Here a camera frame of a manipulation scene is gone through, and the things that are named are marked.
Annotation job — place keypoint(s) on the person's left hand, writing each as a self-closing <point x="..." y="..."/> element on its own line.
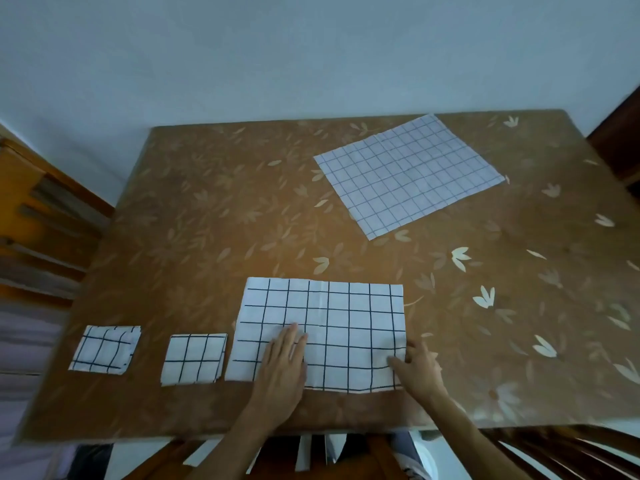
<point x="280" y="379"/>

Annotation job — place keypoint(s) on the person's right hand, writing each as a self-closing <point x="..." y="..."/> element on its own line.
<point x="422" y="372"/>

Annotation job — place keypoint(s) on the grid cloth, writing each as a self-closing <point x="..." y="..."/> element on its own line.
<point x="105" y="349"/>
<point x="407" y="174"/>
<point x="194" y="359"/>
<point x="345" y="319"/>

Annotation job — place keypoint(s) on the person's left forearm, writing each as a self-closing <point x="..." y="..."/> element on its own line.
<point x="240" y="449"/>

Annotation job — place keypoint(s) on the person's right forearm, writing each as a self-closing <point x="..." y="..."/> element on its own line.
<point x="475" y="439"/>

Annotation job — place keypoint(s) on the blue grey trousers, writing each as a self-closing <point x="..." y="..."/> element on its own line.
<point x="402" y="444"/>

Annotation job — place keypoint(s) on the orange wooden chair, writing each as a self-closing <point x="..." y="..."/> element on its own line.
<point x="280" y="464"/>
<point x="565" y="454"/>
<point x="25" y="214"/>

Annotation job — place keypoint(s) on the light grey printed shirt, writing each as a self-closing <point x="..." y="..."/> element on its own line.
<point x="415" y="469"/>

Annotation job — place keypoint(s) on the brown floral table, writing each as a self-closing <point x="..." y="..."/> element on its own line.
<point x="200" y="219"/>

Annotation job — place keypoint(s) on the wooden shelf cabinet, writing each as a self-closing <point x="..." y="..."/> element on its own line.
<point x="25" y="394"/>

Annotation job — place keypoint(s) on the wooden chair right far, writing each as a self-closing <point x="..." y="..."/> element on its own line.
<point x="620" y="139"/>

